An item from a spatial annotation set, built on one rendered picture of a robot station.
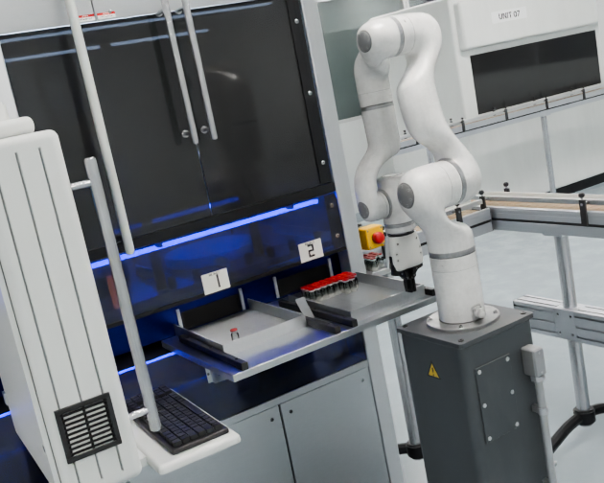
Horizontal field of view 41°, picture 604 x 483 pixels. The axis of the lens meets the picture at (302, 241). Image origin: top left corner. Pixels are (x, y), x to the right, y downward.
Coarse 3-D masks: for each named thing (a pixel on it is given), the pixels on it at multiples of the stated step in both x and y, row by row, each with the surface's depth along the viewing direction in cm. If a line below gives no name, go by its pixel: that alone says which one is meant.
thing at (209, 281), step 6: (222, 270) 239; (204, 276) 236; (210, 276) 237; (216, 276) 238; (222, 276) 239; (204, 282) 236; (210, 282) 237; (216, 282) 238; (222, 282) 239; (228, 282) 240; (204, 288) 236; (210, 288) 237; (216, 288) 238; (222, 288) 240
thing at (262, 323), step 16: (256, 304) 249; (224, 320) 246; (240, 320) 243; (256, 320) 240; (272, 320) 237; (288, 320) 222; (304, 320) 225; (192, 336) 230; (208, 336) 233; (224, 336) 230; (240, 336) 227; (256, 336) 217; (272, 336) 220
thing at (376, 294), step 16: (368, 288) 250; (384, 288) 246; (400, 288) 241; (416, 288) 230; (320, 304) 232; (336, 304) 240; (352, 304) 237; (368, 304) 223; (384, 304) 225; (400, 304) 228
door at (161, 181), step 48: (48, 48) 210; (96, 48) 216; (144, 48) 223; (48, 96) 210; (144, 96) 224; (96, 144) 218; (144, 144) 225; (192, 144) 232; (144, 192) 226; (192, 192) 233; (96, 240) 220
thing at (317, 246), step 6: (318, 240) 256; (300, 246) 253; (306, 246) 254; (318, 246) 256; (300, 252) 253; (306, 252) 254; (312, 252) 255; (318, 252) 256; (300, 258) 253; (306, 258) 254; (312, 258) 255
